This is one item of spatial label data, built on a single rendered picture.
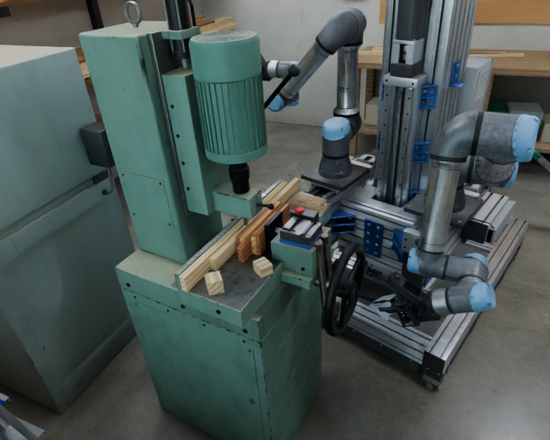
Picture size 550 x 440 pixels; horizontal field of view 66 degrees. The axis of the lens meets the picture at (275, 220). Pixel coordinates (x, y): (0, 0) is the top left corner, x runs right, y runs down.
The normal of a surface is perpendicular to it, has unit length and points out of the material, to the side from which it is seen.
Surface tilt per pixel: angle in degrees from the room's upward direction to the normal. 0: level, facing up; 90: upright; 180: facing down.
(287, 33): 90
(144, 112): 90
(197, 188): 90
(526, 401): 0
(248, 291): 0
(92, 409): 0
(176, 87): 90
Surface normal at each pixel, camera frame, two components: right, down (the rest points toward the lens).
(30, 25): 0.90, 0.18
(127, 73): -0.48, 0.50
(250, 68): 0.67, 0.36
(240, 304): -0.06, -0.84
